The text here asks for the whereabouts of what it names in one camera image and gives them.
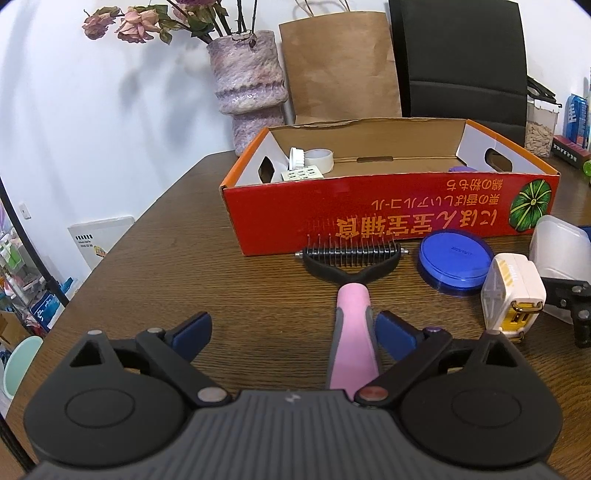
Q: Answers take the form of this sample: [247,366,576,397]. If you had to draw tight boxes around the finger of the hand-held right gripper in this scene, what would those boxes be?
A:
[539,276,591,350]

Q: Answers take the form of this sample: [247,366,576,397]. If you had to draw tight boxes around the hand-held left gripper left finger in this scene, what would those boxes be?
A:
[69,311,232,409]

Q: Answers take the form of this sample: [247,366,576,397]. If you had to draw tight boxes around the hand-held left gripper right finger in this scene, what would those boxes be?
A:
[353,310,522,409]

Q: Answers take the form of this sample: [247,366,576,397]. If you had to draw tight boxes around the pink handled pet comb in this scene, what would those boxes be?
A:
[295,233,409,393]

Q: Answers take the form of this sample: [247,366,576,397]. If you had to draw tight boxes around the white and yellow charger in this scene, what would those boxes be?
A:
[480,253,547,341]

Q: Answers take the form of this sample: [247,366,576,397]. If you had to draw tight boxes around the red orange cardboard box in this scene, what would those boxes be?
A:
[219,117,561,257]

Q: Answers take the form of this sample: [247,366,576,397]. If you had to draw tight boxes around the white power strip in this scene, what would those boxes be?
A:
[281,166,325,182]

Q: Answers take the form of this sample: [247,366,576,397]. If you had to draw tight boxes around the clear plastic box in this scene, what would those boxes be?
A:
[529,215,591,324]

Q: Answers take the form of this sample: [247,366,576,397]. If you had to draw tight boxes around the blue round compact case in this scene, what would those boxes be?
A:
[417,231,494,296]

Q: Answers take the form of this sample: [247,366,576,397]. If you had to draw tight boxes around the white flat box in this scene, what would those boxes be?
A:
[68,216,136,259]

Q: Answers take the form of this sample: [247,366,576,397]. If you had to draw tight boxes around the red and black box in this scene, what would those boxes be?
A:
[551,135,591,163]

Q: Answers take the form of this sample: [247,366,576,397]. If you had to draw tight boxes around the clear seed container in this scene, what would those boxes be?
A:
[524,76,561,158]

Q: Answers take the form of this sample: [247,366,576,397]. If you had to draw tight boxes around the black metal shelf rack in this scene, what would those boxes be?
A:
[0,178,70,333]

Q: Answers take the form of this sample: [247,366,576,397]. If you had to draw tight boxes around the teal plastic bin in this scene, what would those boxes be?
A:
[4,336,45,402]

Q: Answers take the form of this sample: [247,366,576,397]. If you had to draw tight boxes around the blue packet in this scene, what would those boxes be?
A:
[564,93,589,144]

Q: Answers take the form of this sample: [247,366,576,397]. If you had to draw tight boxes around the brown carton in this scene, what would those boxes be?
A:
[0,311,28,352]

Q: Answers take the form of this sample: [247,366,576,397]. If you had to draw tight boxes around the white tape roll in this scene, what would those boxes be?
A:
[302,148,334,175]

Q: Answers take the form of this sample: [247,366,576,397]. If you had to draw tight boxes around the mottled pink ceramic vase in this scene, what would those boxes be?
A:
[206,30,289,158]

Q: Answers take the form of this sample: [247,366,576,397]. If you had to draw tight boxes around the brown paper bag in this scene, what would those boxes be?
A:
[278,0,403,126]

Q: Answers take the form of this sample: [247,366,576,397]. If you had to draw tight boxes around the dried pink roses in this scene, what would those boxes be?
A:
[82,0,257,47]

